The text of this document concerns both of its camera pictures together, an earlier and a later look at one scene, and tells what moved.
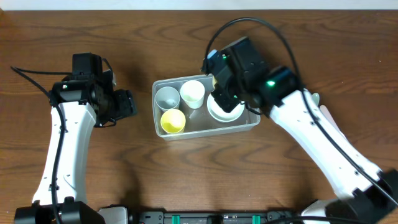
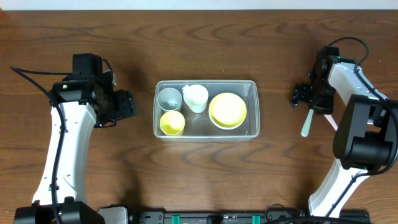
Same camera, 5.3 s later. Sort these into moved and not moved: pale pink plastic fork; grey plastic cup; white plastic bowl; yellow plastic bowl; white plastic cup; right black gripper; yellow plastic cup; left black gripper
Moved: right black gripper; white plastic bowl; white plastic cup; yellow plastic bowl
Not moved: pale pink plastic fork; left black gripper; yellow plastic cup; grey plastic cup
